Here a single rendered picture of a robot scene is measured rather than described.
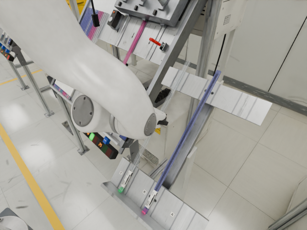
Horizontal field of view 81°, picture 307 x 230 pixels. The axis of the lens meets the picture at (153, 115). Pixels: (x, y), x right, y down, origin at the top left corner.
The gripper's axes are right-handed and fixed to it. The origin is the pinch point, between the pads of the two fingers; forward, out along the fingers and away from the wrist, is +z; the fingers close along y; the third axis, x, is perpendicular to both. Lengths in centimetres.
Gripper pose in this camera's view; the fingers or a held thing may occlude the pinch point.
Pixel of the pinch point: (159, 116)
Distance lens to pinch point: 62.0
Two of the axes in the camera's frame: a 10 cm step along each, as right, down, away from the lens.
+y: -7.8, -4.2, 4.6
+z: 4.9, 0.4, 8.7
